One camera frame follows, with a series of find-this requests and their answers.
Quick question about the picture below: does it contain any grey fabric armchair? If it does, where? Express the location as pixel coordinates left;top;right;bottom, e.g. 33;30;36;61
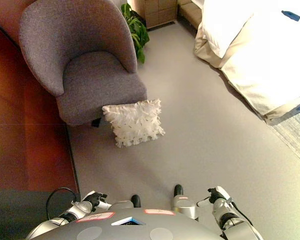
18;0;149;127

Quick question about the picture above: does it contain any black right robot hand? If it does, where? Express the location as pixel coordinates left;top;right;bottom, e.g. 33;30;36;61
196;186;229;208

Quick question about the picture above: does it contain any grey patterned rug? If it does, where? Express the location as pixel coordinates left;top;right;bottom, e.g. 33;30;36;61
271;109;300;169

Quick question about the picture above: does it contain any light wooden nightstand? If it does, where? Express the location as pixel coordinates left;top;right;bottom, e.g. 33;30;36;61
127;0;179;30

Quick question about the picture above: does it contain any small blue object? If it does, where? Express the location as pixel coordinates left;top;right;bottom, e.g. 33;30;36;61
281;9;300;22

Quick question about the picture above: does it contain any reddish brown wooden cabinet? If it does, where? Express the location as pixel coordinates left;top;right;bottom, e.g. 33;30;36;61
0;0;81;240

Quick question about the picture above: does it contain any green potted plant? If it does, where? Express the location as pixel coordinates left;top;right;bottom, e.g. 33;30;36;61
121;2;151;65

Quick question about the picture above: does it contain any bed with white duvet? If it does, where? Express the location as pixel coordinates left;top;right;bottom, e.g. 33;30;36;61
177;0;300;126

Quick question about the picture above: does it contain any grey robot torso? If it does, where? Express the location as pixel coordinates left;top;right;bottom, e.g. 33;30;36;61
27;208;226;240

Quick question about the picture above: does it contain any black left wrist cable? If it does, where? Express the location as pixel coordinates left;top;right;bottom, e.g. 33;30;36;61
45;186;82;221

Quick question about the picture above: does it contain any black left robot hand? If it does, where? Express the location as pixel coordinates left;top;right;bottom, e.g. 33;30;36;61
82;190;112;212

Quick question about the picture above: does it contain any silver robot leg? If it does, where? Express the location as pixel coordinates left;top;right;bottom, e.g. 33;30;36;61
170;184;200;222
107;194;142;211

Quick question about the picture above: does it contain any silver right robot leg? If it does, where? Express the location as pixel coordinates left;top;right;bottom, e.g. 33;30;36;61
170;184;200;222

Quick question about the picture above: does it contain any white ruffled pillow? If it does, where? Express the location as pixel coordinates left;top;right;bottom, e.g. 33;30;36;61
101;98;166;149

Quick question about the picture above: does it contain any silver left robot leg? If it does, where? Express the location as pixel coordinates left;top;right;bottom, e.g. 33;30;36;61
107;194;142;211

